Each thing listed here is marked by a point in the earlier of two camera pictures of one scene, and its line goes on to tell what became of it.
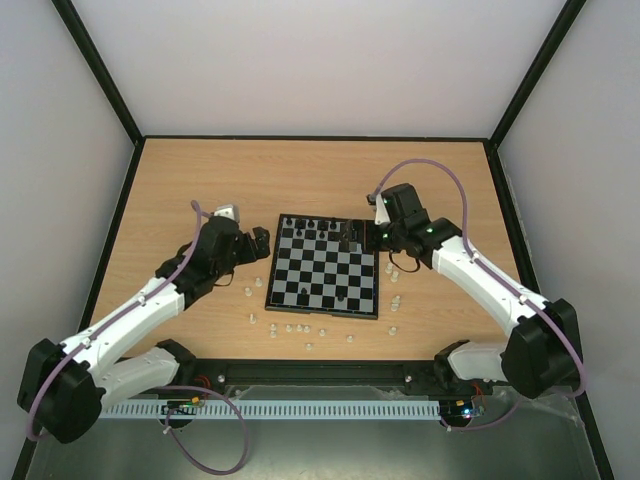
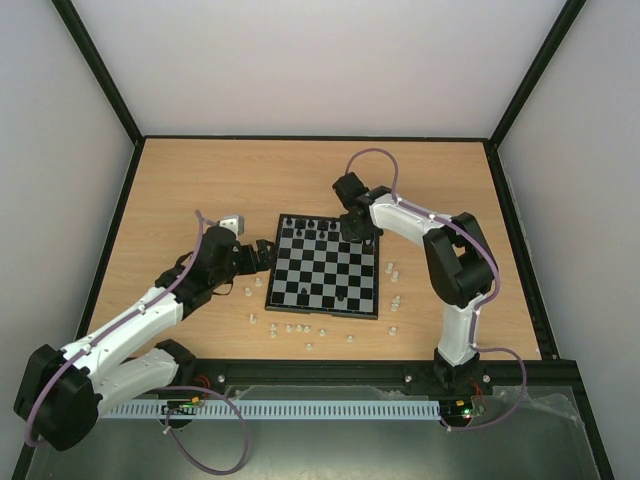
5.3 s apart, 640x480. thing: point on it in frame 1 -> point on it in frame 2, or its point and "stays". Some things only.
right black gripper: x=373 y=237 -> x=357 y=228
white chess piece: x=395 y=303 stays
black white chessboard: x=314 y=272 stays
